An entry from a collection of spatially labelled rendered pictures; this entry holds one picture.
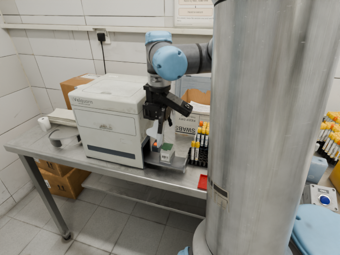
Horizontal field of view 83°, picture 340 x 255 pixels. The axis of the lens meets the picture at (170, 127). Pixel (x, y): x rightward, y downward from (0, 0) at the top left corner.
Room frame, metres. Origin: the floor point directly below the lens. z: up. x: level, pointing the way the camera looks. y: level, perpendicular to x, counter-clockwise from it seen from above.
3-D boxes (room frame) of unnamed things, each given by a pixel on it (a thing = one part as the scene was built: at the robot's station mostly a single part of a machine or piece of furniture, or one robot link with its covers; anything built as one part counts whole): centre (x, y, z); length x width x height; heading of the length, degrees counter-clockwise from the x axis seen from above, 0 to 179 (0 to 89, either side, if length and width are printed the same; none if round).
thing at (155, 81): (0.59, 0.03, 1.25); 0.08 x 0.08 x 0.05
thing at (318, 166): (0.53, -0.51, 0.92); 0.10 x 0.07 x 0.10; 65
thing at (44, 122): (0.89, 0.68, 0.90); 0.06 x 0.06 x 0.06; 73
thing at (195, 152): (0.63, -0.16, 0.93); 0.17 x 0.09 x 0.11; 73
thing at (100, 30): (1.33, 0.42, 1.29); 0.09 x 0.01 x 0.09; 73
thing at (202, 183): (0.50, -0.14, 0.88); 0.07 x 0.07 x 0.01; 73
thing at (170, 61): (0.50, -0.01, 1.32); 0.11 x 0.11 x 0.08; 14
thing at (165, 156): (0.59, 0.01, 0.95); 0.05 x 0.04 x 0.06; 163
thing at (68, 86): (1.16, 0.48, 0.97); 0.31 x 0.23 x 0.18; 67
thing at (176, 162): (0.59, 0.03, 0.92); 0.21 x 0.07 x 0.05; 73
